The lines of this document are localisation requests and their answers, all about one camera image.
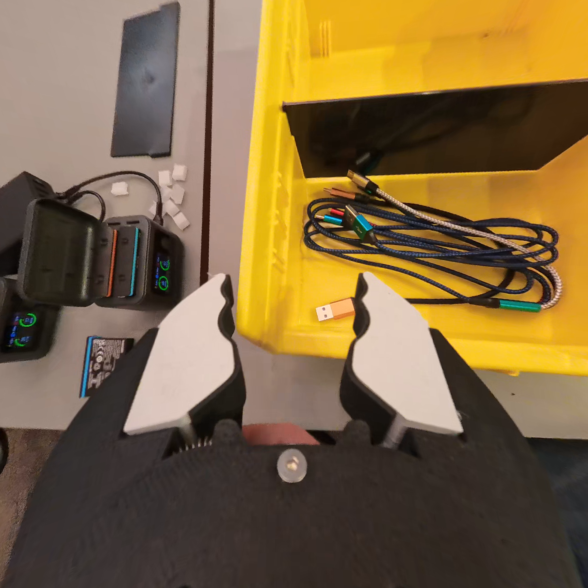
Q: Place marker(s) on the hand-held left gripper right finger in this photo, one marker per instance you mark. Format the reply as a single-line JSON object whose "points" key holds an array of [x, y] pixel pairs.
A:
{"points": [[404, 367]]}

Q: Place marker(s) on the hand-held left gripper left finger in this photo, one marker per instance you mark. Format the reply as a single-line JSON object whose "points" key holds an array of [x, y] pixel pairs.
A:
{"points": [[183, 363]]}

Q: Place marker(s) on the yellow plastic bin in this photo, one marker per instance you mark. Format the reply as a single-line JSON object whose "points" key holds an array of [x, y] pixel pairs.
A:
{"points": [[367, 46]]}

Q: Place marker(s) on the person's left hand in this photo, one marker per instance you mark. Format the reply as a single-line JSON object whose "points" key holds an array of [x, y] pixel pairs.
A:
{"points": [[275, 434]]}

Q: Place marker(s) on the black battery charger case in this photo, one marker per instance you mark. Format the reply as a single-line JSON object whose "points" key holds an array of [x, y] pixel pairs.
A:
{"points": [[27, 330], [59, 252]]}

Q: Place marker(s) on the pile of white plastic caps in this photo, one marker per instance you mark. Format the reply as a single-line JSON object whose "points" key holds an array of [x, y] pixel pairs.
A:
{"points": [[179, 172]]}

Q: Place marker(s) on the black bin divider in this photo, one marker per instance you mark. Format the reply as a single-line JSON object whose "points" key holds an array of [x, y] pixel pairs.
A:
{"points": [[144, 82], [413, 133]]}

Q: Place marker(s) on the black camera battery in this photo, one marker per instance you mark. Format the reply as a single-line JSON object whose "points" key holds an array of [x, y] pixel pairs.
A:
{"points": [[103, 363]]}

